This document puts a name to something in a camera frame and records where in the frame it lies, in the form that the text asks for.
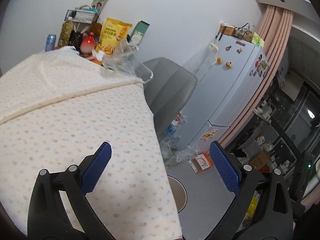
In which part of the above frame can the orange white cardboard box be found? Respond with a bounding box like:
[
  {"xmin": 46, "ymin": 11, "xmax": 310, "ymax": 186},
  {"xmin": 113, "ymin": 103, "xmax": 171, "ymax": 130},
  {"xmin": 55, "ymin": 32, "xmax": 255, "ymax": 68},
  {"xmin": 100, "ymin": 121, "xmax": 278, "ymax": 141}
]
[{"xmin": 188, "ymin": 152, "xmax": 214, "ymax": 174}]

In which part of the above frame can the floral cream tablecloth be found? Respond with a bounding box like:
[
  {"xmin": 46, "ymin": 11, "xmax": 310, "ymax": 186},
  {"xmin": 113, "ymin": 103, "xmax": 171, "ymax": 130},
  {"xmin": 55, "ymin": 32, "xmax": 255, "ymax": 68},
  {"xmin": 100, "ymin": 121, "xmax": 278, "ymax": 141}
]
[{"xmin": 1, "ymin": 48, "xmax": 182, "ymax": 239}]

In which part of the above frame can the clear bag of bottles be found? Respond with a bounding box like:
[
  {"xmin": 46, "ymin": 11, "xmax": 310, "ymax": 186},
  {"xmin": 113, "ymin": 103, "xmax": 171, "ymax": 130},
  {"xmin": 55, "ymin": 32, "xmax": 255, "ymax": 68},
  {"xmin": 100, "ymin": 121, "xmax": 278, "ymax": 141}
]
[{"xmin": 159, "ymin": 138, "xmax": 198, "ymax": 168}]

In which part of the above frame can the white refrigerator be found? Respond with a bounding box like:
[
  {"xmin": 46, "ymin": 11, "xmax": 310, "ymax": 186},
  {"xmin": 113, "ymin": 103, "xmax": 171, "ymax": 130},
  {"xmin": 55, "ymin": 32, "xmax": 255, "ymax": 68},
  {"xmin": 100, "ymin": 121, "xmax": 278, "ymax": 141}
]
[{"xmin": 174, "ymin": 35, "xmax": 269, "ymax": 152}]

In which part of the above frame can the grey upholstered chair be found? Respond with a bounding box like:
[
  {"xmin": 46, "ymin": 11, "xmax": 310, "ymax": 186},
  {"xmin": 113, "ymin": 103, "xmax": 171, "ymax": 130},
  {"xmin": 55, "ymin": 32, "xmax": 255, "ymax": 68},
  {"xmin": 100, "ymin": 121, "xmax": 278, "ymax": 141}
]
[{"xmin": 144, "ymin": 57, "xmax": 197, "ymax": 138}]

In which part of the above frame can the clear plastic bag on table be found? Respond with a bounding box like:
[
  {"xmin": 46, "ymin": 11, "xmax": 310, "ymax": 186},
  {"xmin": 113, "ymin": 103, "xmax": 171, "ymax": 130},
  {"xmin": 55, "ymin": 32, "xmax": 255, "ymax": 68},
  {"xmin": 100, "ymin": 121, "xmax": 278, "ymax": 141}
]
[{"xmin": 102, "ymin": 40, "xmax": 153, "ymax": 83}]

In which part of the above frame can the blue drink can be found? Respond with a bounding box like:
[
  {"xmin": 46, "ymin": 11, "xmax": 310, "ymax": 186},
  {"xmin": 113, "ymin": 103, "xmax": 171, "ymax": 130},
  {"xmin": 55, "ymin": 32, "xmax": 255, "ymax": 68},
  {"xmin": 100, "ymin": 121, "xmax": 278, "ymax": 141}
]
[{"xmin": 44, "ymin": 34, "xmax": 56, "ymax": 52}]

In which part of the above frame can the red peach ornament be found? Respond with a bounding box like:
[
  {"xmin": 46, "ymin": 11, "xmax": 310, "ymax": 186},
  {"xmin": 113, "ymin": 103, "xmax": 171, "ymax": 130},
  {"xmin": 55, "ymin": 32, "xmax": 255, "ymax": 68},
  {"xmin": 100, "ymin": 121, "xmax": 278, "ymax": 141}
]
[{"xmin": 80, "ymin": 32, "xmax": 95, "ymax": 54}]

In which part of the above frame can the black chopstick holder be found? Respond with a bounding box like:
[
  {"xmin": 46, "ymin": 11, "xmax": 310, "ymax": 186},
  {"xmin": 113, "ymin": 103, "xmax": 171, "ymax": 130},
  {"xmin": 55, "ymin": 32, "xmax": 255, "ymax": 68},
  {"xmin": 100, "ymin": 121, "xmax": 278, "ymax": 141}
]
[{"xmin": 68, "ymin": 30, "xmax": 83, "ymax": 50}]

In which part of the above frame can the jar of dried goods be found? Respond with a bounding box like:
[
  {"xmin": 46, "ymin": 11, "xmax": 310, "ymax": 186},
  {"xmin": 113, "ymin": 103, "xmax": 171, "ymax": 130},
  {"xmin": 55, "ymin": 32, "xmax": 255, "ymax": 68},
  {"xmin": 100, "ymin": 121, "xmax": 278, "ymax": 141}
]
[{"xmin": 57, "ymin": 20, "xmax": 73, "ymax": 48}]

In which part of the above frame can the yellow snack bag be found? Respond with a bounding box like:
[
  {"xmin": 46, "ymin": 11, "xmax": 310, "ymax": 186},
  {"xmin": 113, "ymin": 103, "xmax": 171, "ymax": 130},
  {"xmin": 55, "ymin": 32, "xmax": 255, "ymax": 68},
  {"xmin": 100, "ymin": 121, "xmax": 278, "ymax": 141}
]
[{"xmin": 95, "ymin": 18, "xmax": 132, "ymax": 55}]

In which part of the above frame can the green tall box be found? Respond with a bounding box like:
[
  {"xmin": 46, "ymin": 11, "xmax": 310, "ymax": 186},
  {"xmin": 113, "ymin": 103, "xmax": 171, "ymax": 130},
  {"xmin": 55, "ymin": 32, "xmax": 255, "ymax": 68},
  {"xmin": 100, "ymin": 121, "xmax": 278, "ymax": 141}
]
[{"xmin": 130, "ymin": 21, "xmax": 150, "ymax": 46}]

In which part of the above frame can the black wire basket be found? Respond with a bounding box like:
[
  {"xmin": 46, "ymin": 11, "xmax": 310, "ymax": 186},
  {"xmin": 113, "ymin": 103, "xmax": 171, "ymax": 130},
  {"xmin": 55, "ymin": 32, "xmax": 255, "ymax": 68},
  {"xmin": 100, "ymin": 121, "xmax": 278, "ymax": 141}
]
[{"xmin": 65, "ymin": 9, "xmax": 99, "ymax": 24}]

